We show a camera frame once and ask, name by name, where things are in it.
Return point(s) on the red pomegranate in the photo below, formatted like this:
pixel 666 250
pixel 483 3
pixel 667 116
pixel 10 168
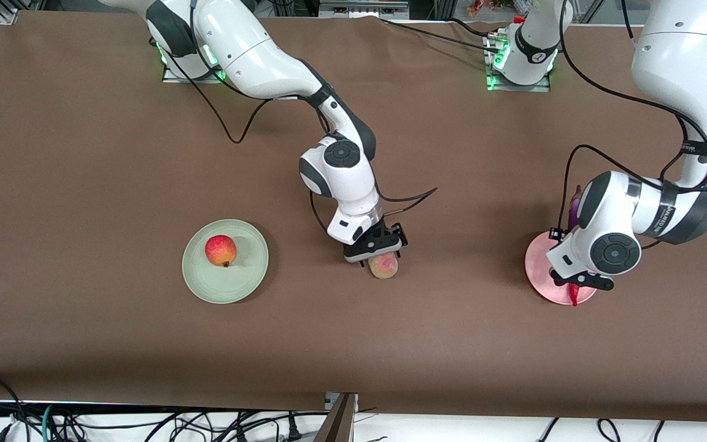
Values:
pixel 220 250

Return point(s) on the pale green plate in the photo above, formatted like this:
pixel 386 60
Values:
pixel 231 285

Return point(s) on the aluminium frame post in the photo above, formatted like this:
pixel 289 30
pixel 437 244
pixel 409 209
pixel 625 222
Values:
pixel 338 423

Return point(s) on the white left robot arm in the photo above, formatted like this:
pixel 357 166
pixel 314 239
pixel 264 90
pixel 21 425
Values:
pixel 679 49

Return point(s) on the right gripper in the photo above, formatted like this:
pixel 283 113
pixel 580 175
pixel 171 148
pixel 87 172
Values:
pixel 391 236

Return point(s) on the red chili pepper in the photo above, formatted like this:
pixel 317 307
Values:
pixel 573 298

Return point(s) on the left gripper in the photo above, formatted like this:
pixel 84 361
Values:
pixel 556 280

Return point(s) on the pale pink peach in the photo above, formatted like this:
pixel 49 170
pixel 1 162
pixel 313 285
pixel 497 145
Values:
pixel 384 269

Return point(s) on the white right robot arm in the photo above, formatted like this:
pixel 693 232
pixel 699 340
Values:
pixel 249 55

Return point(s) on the pink plate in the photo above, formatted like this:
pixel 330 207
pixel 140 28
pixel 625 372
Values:
pixel 537 270

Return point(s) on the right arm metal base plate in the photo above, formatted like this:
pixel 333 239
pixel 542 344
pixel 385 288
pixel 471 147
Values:
pixel 172 77

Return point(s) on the brown table cloth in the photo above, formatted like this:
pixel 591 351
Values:
pixel 329 337

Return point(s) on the aluminium corner profile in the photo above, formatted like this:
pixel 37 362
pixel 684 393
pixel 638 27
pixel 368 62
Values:
pixel 8 16

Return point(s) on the purple eggplant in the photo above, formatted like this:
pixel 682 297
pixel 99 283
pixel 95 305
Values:
pixel 574 209

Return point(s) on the grey metal equipment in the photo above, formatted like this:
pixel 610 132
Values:
pixel 359 9

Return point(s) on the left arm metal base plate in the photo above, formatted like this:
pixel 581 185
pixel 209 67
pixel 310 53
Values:
pixel 537 88

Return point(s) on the colourful background item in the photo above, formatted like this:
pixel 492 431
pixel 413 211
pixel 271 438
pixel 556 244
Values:
pixel 488 7

